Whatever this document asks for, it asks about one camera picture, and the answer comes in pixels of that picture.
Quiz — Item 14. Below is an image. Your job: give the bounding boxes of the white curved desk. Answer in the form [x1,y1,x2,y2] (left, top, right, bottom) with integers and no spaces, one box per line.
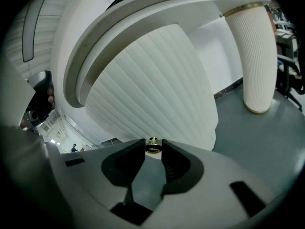
[63,0,278,152]

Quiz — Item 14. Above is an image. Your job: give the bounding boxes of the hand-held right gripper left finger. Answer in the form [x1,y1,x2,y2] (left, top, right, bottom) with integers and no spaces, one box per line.
[54,139,146,211]

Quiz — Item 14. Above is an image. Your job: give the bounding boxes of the black office chair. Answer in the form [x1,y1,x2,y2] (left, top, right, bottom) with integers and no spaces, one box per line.
[276,55,305,112]

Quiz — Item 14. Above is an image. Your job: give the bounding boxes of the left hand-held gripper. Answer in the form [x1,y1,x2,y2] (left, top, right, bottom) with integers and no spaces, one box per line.
[25,70,56,128]

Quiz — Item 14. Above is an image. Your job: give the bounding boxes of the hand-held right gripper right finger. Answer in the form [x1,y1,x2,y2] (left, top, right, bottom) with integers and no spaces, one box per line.
[147,139,284,229]

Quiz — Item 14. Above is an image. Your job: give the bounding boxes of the curved white ceiling panel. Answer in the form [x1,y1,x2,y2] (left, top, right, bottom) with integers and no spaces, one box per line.
[22,0,50,63]

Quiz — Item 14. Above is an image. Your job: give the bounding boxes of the person's left hand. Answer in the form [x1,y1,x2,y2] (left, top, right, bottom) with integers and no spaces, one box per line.
[47,87,56,111]

